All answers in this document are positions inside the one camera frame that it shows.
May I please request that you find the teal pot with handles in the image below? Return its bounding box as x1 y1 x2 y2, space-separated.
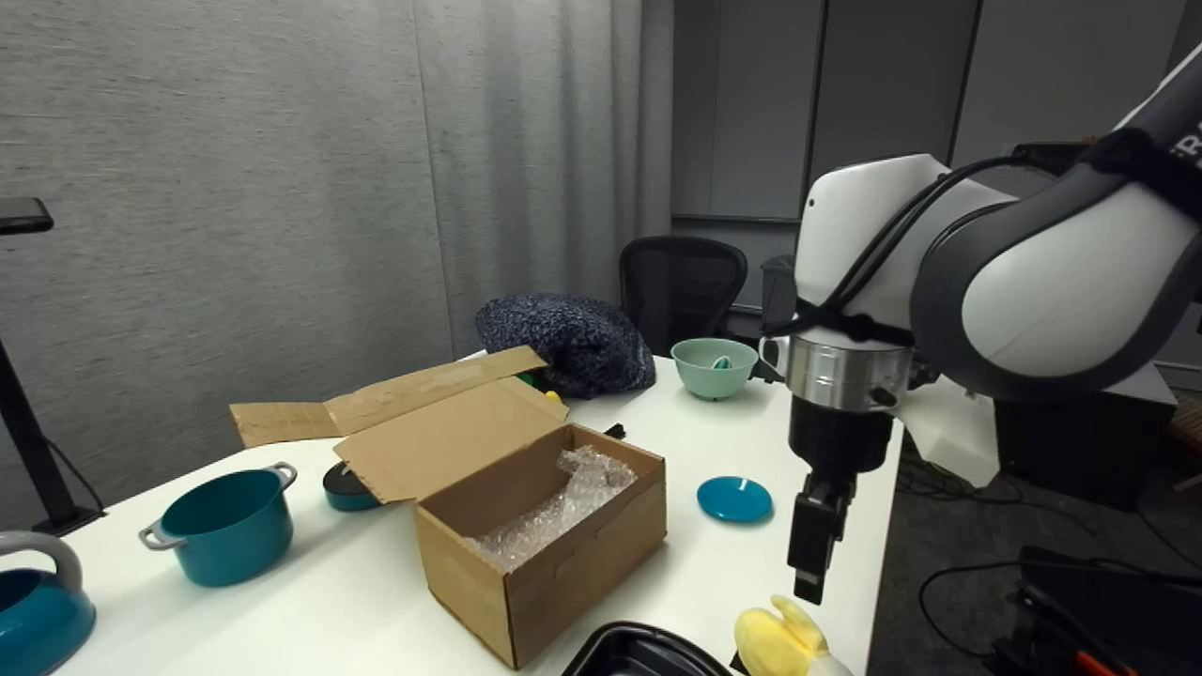
134 460 305 589

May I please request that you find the yellow banana plush toy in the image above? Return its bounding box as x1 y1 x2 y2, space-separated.
728 595 858 676

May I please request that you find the grey curtain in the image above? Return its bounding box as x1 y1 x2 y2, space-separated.
411 0 677 368

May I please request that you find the mint green bowl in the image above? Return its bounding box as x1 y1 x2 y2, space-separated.
665 333 765 406

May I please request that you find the dark blue knitted pillow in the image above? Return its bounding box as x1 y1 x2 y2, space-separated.
472 288 663 401

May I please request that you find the clear bubble wrap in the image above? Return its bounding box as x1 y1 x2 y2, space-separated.
465 445 641 575

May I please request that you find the blue mug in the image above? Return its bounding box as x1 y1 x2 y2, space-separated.
0 525 102 676

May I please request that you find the open cardboard box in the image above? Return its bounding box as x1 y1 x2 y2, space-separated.
227 343 673 674

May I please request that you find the black floor equipment with cables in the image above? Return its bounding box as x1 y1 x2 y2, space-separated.
917 546 1202 676

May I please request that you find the black tripod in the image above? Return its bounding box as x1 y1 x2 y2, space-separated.
0 333 113 541

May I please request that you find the teal round lid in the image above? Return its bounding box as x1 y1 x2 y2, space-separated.
690 470 778 531

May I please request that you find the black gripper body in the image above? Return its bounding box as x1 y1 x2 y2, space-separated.
785 393 899 506

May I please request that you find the dark teal small bowl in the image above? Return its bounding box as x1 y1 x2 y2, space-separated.
318 460 389 520

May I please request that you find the black ridged tray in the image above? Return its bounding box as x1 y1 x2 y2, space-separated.
555 616 743 676

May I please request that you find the black office chair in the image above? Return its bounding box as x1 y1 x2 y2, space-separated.
616 233 754 360

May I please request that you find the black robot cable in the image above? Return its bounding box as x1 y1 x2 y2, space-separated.
794 124 1202 348

